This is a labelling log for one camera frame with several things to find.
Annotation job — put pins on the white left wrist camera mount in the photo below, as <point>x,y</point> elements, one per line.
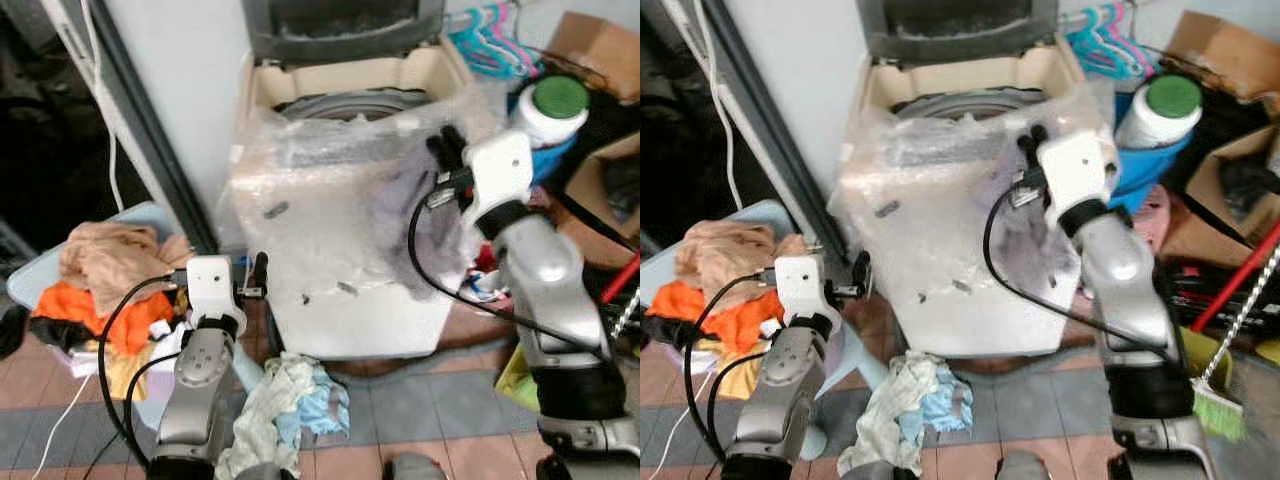
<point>212,285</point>
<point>803,285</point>

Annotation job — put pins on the grey robot foot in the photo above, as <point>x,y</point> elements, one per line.
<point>265,472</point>
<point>1022,467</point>
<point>415,468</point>
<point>872,472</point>

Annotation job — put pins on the tan garment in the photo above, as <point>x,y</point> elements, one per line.
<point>725,255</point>
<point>110,260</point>

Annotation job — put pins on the white bottle with green cap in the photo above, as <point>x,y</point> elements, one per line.
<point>1160,112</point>
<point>548,110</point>

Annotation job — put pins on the grey robot left foot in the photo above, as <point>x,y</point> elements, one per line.
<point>872,472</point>
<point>265,472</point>

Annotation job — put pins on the yellow garment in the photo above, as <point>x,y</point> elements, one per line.
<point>120,375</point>
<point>740,378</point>

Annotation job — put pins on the grey robot right foot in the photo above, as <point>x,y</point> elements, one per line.
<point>1022,467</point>
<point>415,468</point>

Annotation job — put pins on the dark grey washer lid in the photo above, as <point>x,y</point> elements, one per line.
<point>340,25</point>
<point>960,25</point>

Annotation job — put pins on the white top-load washing machine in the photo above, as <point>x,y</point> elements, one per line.
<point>320,250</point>
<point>920,260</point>

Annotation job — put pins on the cyan plastic clothes hanger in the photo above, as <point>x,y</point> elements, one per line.
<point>470,45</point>
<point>1090,45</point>

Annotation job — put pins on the white and blue clothes pile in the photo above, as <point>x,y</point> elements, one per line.
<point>900,410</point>
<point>270,410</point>

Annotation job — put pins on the pink plastic item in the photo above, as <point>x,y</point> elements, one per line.
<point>1152,220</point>

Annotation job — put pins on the orange garment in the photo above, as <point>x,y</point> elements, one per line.
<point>690,305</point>
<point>90,305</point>

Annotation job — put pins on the black crate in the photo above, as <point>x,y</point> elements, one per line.
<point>1220,290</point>

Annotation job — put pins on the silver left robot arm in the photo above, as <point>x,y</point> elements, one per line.
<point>200,390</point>
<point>780,390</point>

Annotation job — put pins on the pink plastic clothes hanger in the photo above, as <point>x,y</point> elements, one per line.
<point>1128,40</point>
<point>515,45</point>

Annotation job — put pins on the red white blue cloth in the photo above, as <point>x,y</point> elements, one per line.
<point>485,280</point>

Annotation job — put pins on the brown cardboard box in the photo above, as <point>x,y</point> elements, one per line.
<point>1225,50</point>
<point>1200,230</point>
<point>590,215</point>
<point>600,45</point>

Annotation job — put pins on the dark door frame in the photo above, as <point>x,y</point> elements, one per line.
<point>150,130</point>
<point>775,130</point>

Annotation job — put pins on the purple grey garment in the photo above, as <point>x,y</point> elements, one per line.
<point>1010,240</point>
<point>400,210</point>

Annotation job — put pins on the yellow green dustpan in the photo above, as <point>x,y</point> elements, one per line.
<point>1205,350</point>
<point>515,385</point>

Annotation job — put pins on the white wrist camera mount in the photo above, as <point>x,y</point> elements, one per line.
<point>500,170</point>
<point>1078,170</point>
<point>803,285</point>
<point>212,285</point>

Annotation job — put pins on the light blue laundry basket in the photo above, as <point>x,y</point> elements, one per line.
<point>40,265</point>
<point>850,350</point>

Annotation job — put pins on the blue plastic bucket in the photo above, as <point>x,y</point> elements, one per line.
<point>552,160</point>
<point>1145,170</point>

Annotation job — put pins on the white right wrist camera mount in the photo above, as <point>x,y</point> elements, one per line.
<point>500,170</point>
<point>1078,170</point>

